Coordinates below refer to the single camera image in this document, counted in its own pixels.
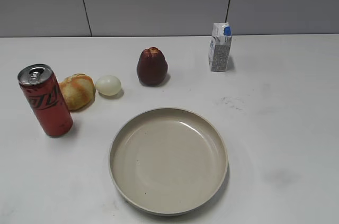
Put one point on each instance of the red cola can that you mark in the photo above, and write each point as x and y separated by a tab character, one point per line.
41	89

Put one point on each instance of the small white milk carton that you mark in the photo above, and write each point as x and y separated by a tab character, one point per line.
219	48

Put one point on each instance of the white peeled egg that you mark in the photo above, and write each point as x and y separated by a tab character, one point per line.
108	85

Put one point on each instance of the dark red wax apple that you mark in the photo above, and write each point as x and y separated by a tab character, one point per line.
152	67

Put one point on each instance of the striped bread roll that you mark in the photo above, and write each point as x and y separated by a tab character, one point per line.
77	90

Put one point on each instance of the beige round plate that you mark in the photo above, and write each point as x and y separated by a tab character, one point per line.
168	161

